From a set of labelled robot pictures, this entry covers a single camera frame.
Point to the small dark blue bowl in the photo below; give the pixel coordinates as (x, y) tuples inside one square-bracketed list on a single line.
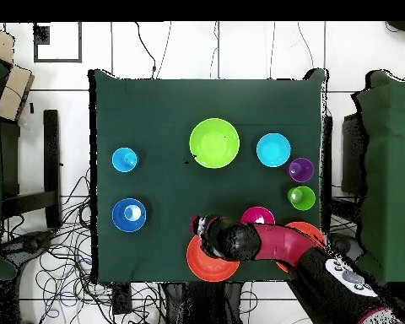
[(119, 216)]

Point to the black square floor frame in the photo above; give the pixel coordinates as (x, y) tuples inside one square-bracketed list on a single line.
[(42, 33)]

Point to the dark green table cloth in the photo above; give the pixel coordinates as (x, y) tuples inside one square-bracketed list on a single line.
[(155, 111)]

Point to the black box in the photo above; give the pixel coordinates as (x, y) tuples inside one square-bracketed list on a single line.
[(352, 155)]

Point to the large green bowl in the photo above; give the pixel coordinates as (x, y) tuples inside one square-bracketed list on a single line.
[(214, 143)]

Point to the black chair frame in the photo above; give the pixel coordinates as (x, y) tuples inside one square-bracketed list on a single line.
[(51, 152)]

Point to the purple cup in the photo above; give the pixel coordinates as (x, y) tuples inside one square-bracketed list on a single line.
[(302, 170)]

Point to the small pink bowl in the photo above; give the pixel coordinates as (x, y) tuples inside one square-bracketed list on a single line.
[(256, 216)]

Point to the black power strip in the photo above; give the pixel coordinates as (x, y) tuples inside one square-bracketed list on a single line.
[(121, 298)]

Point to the large orange bowl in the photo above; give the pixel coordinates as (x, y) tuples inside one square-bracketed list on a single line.
[(310, 229), (206, 266)]

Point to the grey stand foot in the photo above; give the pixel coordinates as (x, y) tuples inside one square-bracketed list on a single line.
[(27, 244), (342, 241)]

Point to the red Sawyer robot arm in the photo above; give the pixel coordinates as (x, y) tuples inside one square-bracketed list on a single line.
[(283, 243)]

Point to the light blue cup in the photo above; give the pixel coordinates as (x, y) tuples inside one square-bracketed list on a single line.
[(123, 160)]

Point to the green cup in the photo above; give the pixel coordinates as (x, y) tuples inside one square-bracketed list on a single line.
[(305, 199)]

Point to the small light blue bowl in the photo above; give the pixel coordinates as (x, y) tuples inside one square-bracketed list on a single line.
[(273, 150)]

